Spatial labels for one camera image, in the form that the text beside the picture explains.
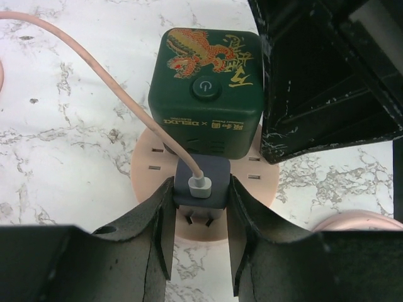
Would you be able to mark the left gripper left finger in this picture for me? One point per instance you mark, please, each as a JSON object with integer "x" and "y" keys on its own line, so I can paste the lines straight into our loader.
{"x": 129, "y": 259}

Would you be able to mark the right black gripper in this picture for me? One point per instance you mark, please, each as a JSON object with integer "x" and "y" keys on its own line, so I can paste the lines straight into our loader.
{"x": 332, "y": 74}

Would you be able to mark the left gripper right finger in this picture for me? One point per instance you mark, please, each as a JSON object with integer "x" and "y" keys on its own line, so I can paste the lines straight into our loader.
{"x": 271, "y": 259}

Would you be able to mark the pink round disc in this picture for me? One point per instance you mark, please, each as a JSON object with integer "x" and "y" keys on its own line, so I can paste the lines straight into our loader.
{"x": 152, "y": 164}

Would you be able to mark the grey USB charger block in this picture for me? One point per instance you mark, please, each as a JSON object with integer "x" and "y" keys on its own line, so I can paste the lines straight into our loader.
{"x": 206, "y": 191}

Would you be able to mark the green cube plug adapter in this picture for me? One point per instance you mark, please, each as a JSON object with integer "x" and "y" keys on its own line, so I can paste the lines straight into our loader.
{"x": 207, "y": 90}

